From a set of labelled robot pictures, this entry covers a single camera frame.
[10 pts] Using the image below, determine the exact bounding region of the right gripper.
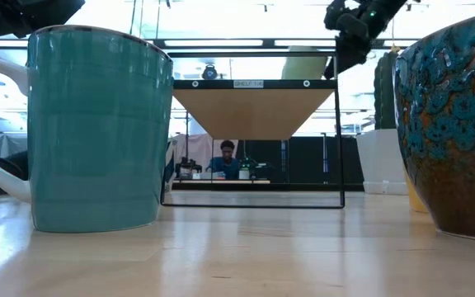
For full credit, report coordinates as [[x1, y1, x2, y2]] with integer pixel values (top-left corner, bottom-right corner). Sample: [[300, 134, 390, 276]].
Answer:
[[323, 0, 408, 80]]

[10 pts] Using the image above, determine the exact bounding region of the dark teal glazed mug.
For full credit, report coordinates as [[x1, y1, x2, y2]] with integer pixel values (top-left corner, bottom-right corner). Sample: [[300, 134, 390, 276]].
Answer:
[[393, 8, 475, 244]]

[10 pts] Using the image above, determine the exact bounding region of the teal mug white handle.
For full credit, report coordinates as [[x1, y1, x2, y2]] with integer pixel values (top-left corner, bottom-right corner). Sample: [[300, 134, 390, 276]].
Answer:
[[0, 24, 176, 234]]

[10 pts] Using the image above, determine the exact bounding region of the yellow mug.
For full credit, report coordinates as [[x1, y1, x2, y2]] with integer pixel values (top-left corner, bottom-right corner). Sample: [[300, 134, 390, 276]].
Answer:
[[404, 171, 430, 215]]

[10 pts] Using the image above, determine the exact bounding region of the green cactus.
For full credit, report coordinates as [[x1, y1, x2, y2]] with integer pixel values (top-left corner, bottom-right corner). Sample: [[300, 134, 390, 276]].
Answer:
[[373, 49, 402, 131]]

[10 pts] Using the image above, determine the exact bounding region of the black ceiling light beam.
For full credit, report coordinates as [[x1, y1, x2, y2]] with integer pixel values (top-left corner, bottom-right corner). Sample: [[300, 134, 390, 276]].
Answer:
[[0, 37, 422, 50]]

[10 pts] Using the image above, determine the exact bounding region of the white shelf label sticker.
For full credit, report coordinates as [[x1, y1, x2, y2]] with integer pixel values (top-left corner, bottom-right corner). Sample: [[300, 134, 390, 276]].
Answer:
[[233, 79, 265, 89]]

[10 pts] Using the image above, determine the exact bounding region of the white plant pot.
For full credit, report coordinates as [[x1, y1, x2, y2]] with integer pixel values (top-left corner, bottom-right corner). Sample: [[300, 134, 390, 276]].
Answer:
[[355, 128, 407, 185]]

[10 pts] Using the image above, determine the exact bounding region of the black metal wooden shelf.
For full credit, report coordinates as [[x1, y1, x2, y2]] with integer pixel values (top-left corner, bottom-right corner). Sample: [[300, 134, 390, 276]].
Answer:
[[160, 49, 346, 210]]

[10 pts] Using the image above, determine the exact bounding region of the black partition panel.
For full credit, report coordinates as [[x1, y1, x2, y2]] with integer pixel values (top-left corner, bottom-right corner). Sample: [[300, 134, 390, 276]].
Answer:
[[237, 135, 365, 186]]

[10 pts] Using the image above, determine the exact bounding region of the white pot saucer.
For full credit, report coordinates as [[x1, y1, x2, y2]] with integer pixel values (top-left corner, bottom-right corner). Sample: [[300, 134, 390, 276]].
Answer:
[[362, 181, 410, 196]]

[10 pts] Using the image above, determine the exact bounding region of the black hanging round device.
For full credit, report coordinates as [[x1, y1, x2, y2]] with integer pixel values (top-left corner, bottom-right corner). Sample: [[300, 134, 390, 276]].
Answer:
[[201, 64, 219, 81]]

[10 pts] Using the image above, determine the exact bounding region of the person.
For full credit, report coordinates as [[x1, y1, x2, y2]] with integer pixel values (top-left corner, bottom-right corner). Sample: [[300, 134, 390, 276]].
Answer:
[[205, 139, 242, 181]]

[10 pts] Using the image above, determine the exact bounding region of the white cloth sheet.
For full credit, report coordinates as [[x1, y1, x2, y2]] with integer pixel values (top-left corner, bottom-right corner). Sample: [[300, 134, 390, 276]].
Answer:
[[173, 133, 238, 182]]

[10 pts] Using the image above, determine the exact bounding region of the wooden background table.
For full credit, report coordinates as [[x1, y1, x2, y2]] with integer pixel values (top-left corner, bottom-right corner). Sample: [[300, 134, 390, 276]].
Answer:
[[173, 178, 271, 186]]

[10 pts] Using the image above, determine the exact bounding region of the yellow hanging cord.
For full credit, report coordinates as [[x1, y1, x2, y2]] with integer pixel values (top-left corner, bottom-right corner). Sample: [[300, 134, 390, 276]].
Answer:
[[390, 16, 402, 54]]

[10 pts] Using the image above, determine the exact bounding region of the black hose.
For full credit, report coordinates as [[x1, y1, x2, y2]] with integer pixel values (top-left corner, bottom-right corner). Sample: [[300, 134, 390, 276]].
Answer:
[[0, 142, 29, 179]]

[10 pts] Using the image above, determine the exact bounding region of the black aluminium table frame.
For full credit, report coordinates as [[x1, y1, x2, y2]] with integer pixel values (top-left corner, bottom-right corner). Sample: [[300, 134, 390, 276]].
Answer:
[[0, 181, 365, 198]]

